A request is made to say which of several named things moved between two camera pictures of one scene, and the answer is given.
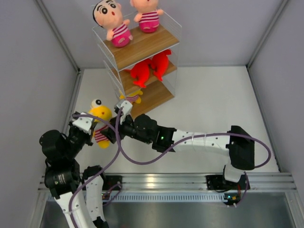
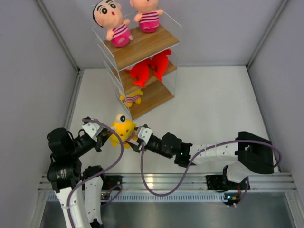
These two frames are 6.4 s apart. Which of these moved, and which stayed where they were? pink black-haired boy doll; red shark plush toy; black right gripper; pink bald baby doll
Moved: black right gripper
Stayed: pink black-haired boy doll; pink bald baby doll; red shark plush toy
